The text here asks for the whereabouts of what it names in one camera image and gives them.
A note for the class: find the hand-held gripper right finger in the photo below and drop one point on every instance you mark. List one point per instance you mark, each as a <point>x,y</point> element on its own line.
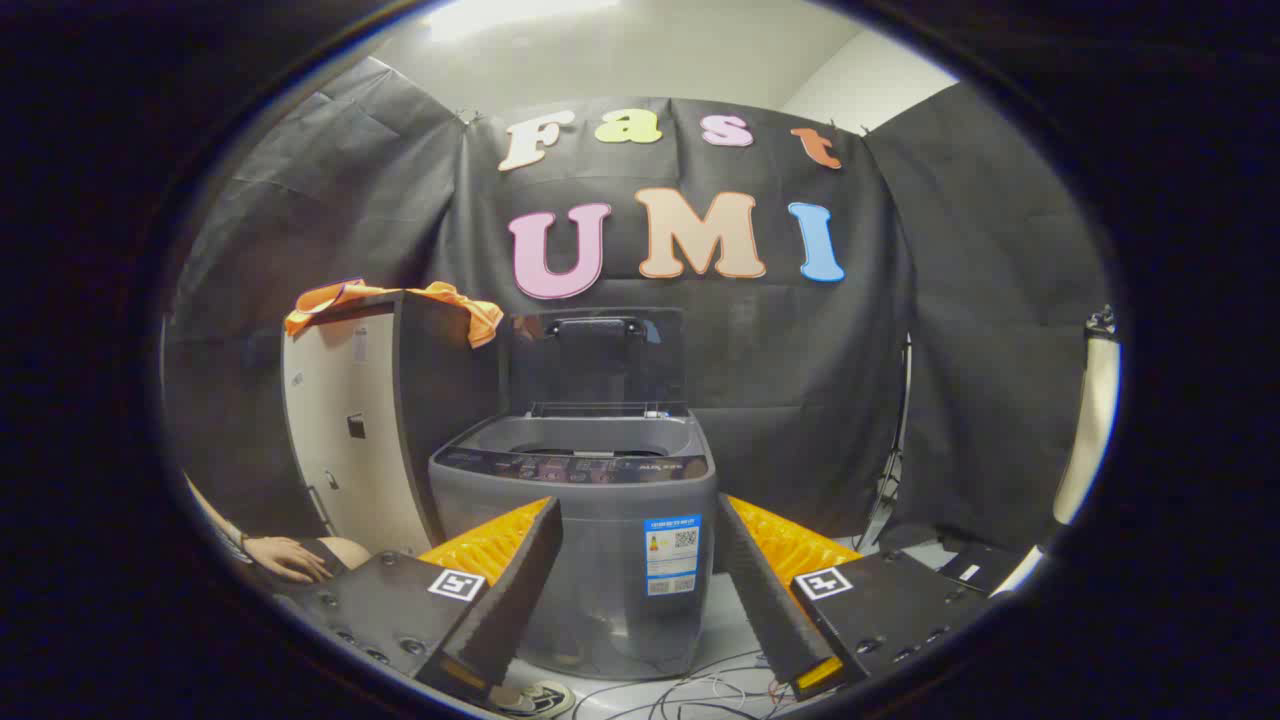
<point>765,590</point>

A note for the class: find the grey washing machine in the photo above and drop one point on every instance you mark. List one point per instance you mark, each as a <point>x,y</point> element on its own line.
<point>600,560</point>

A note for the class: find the orange polo shirt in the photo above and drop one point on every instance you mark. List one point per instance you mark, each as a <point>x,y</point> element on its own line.
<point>450,295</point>

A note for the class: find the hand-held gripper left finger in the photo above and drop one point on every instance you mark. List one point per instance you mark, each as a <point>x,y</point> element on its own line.
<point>510,590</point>

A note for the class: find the black light stand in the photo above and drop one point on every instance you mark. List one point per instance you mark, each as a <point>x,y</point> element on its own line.
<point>893,450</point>

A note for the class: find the black backdrop cloth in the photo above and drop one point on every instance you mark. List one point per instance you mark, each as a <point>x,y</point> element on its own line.
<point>800,340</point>

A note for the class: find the white and black cabinet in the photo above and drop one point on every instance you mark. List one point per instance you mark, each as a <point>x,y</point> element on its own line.
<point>345,430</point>

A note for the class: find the person's sneaker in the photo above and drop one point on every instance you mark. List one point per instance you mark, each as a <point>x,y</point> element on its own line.
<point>540,697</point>

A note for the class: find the black box with white label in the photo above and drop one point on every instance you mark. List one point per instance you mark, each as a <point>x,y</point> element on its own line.
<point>980,565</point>

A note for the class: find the dark washing machine lid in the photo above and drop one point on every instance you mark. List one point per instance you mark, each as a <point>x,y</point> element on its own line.
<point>600,365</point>

